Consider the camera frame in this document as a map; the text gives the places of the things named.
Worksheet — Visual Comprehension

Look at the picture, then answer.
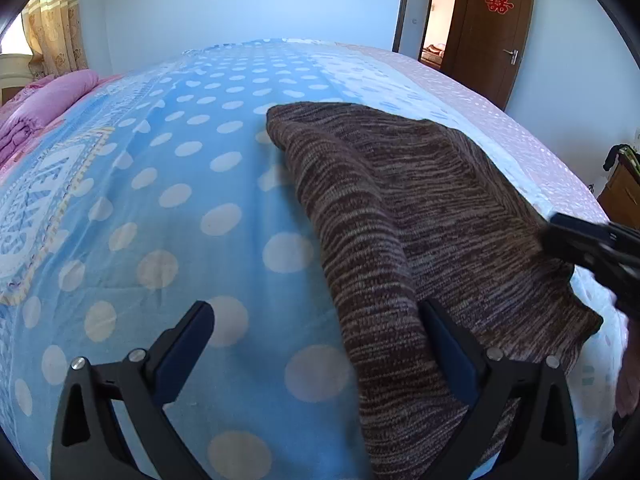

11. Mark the black item on cabinet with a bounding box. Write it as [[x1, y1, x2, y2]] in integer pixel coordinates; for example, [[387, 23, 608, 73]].
[[603, 144, 638, 172]]

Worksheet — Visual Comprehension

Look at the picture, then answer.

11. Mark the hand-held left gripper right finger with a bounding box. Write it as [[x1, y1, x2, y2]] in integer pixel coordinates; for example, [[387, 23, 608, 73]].
[[420, 299, 581, 480]]

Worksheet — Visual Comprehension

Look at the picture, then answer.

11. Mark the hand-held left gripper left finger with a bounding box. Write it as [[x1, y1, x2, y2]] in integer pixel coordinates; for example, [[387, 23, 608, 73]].
[[48, 301, 216, 480]]

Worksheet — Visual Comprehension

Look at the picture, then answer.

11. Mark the wooden cabinet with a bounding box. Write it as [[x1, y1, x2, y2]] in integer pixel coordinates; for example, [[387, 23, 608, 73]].
[[597, 152, 640, 228]]

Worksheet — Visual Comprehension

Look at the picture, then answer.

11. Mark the brown knitted sweater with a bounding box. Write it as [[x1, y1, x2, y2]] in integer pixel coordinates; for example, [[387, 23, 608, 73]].
[[265, 101, 604, 480]]

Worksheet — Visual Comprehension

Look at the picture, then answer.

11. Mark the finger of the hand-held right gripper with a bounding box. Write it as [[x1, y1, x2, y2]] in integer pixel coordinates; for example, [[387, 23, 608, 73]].
[[547, 213, 640, 257], [543, 234, 640, 317]]

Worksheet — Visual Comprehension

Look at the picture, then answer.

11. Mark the pink folded quilt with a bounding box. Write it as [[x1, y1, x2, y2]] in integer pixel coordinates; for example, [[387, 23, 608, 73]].
[[0, 70, 101, 171]]

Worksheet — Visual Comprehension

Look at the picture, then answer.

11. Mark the blue and pink printed bedsheet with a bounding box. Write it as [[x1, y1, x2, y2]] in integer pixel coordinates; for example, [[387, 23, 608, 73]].
[[0, 37, 631, 480]]

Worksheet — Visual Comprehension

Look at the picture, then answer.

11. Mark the tan patterned curtain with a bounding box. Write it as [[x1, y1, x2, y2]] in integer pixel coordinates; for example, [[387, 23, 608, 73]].
[[22, 0, 90, 81]]

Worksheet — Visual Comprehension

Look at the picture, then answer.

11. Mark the cream and wood headboard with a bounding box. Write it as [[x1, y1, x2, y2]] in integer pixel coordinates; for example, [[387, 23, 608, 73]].
[[0, 54, 33, 106]]

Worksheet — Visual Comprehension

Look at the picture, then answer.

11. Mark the brown wooden door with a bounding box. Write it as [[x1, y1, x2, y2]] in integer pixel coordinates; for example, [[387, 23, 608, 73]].
[[440, 0, 537, 112]]

